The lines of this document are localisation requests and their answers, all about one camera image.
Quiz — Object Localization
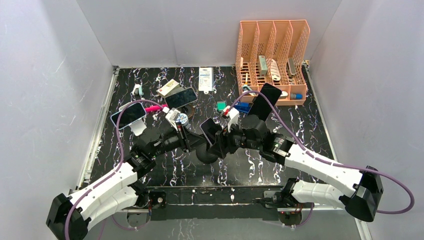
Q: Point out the smartphone on back stand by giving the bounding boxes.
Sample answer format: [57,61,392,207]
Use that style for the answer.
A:
[165,87,198,109]

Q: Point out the black smartphone on right stand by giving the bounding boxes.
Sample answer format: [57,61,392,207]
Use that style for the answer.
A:
[247,83,282,122]

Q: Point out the grey item in organizer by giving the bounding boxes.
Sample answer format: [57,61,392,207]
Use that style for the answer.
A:
[258,55,268,77]

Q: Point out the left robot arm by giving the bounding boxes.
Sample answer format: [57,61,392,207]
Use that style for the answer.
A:
[46,125,208,240]

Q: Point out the white cardboard box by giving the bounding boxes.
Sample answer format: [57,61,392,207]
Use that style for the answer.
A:
[156,79,181,98]

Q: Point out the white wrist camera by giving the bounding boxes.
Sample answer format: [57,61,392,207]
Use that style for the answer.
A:
[162,106,181,130]
[222,105,240,133]

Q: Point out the orange file organizer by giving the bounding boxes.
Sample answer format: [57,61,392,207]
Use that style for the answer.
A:
[235,19,310,106]

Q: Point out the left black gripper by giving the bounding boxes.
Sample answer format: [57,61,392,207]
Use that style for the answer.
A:
[151,121,208,158]

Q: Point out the blue capped tube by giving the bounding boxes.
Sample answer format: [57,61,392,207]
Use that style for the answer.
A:
[290,93,303,100]

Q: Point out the light blue smartphone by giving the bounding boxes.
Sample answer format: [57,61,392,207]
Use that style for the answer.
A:
[110,102,146,130]

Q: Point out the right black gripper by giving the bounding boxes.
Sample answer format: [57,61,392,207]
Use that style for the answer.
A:
[208,118,261,160]

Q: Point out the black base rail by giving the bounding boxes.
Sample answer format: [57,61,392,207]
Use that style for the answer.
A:
[112,185,352,229]

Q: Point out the dark item in organizer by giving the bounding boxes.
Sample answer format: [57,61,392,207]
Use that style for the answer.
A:
[286,57,297,78]

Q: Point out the purple smartphone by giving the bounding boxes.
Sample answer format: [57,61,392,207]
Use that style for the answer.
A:
[200,118,223,146]

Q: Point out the pink marker pen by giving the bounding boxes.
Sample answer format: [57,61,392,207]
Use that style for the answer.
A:
[144,104,170,113]

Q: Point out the white phone stand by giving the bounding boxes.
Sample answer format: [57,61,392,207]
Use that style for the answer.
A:
[119,102,146,136]

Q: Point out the white teal clip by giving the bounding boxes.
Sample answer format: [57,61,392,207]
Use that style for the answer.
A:
[131,84,144,101]

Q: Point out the black phone stand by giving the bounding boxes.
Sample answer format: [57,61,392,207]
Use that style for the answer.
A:
[195,148,218,164]

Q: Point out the white item in organizer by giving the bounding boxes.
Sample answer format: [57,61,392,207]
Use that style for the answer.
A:
[270,59,281,82]

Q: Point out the blue stapler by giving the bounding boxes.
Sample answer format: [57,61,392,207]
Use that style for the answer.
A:
[234,101,251,114]

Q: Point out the white blister pack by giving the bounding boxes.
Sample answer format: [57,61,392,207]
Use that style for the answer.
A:
[198,67,214,94]

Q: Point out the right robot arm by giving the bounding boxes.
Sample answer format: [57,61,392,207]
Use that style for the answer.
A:
[200,115,384,222]

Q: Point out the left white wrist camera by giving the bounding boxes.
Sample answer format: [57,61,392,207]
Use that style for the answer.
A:
[162,106,181,130]

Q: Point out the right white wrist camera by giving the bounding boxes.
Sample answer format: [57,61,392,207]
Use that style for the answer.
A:
[222,105,240,133]

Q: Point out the green small box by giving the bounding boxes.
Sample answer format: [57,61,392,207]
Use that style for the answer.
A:
[216,101,227,112]

